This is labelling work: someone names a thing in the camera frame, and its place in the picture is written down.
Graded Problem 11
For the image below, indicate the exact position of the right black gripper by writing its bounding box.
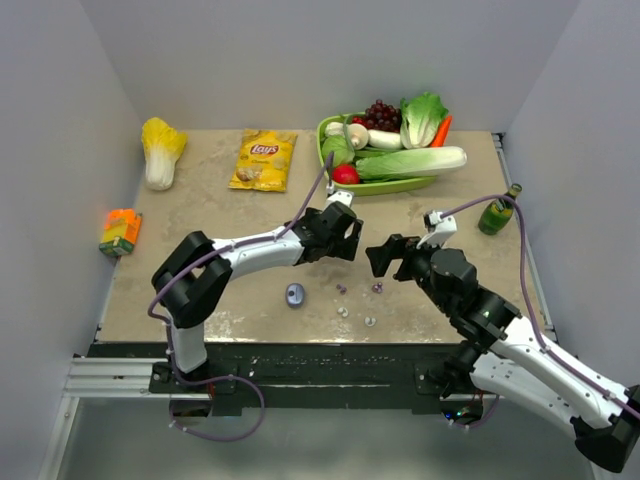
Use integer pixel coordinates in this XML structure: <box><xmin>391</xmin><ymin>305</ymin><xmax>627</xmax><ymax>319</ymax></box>
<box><xmin>365</xmin><ymin>232</ymin><xmax>453</xmax><ymax>314</ymax></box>

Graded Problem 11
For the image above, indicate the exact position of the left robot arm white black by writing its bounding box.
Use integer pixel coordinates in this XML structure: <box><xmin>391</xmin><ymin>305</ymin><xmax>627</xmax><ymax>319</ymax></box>
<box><xmin>151</xmin><ymin>202</ymin><xmax>363</xmax><ymax>392</ymax></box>

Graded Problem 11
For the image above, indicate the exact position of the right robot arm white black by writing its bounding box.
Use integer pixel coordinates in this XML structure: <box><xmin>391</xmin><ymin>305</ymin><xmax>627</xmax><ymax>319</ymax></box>
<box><xmin>365</xmin><ymin>234</ymin><xmax>639</xmax><ymax>473</ymax></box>

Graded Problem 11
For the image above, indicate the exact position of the purple earbud charging case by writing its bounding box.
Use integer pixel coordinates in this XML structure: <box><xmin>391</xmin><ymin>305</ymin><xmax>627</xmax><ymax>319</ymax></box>
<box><xmin>285</xmin><ymin>283</ymin><xmax>306</xmax><ymax>309</ymax></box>

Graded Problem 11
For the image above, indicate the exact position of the green plastic basket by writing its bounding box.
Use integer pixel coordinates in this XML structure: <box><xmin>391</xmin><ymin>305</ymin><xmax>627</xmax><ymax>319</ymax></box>
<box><xmin>316</xmin><ymin>115</ymin><xmax>436</xmax><ymax>196</ymax></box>

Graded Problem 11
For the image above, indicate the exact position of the round green cabbage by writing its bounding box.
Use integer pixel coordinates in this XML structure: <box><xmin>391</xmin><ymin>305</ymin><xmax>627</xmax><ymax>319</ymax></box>
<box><xmin>321</xmin><ymin>135</ymin><xmax>355</xmax><ymax>168</ymax></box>

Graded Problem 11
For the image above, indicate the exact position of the long green white cabbage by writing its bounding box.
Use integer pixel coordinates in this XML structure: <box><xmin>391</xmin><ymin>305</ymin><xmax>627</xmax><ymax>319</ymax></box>
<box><xmin>355</xmin><ymin>146</ymin><xmax>467</xmax><ymax>182</ymax></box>

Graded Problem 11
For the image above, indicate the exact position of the green Perrier bottle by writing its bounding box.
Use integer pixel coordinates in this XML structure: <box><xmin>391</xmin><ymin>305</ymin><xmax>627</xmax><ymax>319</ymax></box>
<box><xmin>477</xmin><ymin>183</ymin><xmax>522</xmax><ymax>235</ymax></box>

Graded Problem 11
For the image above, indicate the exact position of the white mushroom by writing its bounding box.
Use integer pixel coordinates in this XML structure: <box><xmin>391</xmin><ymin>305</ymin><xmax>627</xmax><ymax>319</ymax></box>
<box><xmin>324</xmin><ymin>122</ymin><xmax>369</xmax><ymax>150</ymax></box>

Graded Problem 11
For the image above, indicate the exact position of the yellow Lays chips bag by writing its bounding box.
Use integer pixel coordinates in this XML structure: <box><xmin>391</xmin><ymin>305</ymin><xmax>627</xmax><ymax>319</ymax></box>
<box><xmin>228</xmin><ymin>129</ymin><xmax>298</xmax><ymax>193</ymax></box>

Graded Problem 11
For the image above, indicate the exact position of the white radish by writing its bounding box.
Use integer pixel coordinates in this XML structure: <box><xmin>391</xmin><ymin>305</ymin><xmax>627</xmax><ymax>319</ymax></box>
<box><xmin>368</xmin><ymin>130</ymin><xmax>404</xmax><ymax>150</ymax></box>

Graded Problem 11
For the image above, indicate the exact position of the dark red grape bunch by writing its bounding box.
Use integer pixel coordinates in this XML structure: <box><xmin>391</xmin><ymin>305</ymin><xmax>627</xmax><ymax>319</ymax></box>
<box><xmin>359</xmin><ymin>99</ymin><xmax>402</xmax><ymax>133</ymax></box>

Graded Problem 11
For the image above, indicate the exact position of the orange carrot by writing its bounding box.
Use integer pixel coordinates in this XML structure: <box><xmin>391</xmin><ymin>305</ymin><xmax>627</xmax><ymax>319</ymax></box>
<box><xmin>430</xmin><ymin>115</ymin><xmax>453</xmax><ymax>148</ymax></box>

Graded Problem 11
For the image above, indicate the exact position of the green lettuce head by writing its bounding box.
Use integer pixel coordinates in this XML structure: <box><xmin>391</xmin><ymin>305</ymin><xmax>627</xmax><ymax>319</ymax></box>
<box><xmin>400</xmin><ymin>92</ymin><xmax>449</xmax><ymax>149</ymax></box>

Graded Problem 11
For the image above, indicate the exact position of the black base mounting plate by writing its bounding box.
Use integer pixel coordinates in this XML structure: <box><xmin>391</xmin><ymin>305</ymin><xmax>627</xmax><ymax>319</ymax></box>
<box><xmin>87</xmin><ymin>343</ymin><xmax>494</xmax><ymax>423</ymax></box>

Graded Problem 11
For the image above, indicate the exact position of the yellow napa cabbage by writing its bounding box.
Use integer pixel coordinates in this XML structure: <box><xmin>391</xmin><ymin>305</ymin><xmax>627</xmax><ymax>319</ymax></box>
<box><xmin>141</xmin><ymin>117</ymin><xmax>188</xmax><ymax>191</ymax></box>

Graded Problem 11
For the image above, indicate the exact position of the orange juice carton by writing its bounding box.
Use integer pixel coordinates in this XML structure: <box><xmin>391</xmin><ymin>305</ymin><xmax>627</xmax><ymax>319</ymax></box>
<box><xmin>99</xmin><ymin>209</ymin><xmax>143</xmax><ymax>257</ymax></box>

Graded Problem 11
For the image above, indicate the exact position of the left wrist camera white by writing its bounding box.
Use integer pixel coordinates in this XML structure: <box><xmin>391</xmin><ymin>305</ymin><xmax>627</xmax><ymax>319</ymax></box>
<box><xmin>325</xmin><ymin>187</ymin><xmax>354</xmax><ymax>207</ymax></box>

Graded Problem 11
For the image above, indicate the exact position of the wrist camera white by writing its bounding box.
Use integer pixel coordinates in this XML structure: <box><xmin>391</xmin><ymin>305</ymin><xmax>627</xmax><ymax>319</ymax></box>
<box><xmin>417</xmin><ymin>210</ymin><xmax>457</xmax><ymax>249</ymax></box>
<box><xmin>325</xmin><ymin>187</ymin><xmax>354</xmax><ymax>207</ymax></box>

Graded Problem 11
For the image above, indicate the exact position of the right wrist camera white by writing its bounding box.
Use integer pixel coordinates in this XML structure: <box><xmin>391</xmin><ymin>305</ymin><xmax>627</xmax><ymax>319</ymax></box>
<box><xmin>417</xmin><ymin>210</ymin><xmax>457</xmax><ymax>249</ymax></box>

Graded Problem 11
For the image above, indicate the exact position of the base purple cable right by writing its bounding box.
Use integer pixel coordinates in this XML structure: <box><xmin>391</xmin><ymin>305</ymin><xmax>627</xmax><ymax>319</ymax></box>
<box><xmin>447</xmin><ymin>394</ymin><xmax>501</xmax><ymax>431</ymax></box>

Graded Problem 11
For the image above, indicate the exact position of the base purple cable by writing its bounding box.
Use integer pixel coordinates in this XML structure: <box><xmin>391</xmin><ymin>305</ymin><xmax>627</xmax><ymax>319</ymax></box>
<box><xmin>168</xmin><ymin>374</ymin><xmax>267</xmax><ymax>443</ymax></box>
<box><xmin>447</xmin><ymin>394</ymin><xmax>501</xmax><ymax>431</ymax></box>

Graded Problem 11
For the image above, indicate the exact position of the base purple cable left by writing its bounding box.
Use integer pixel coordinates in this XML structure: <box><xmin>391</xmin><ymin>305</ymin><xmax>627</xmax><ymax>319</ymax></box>
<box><xmin>168</xmin><ymin>374</ymin><xmax>267</xmax><ymax>443</ymax></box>

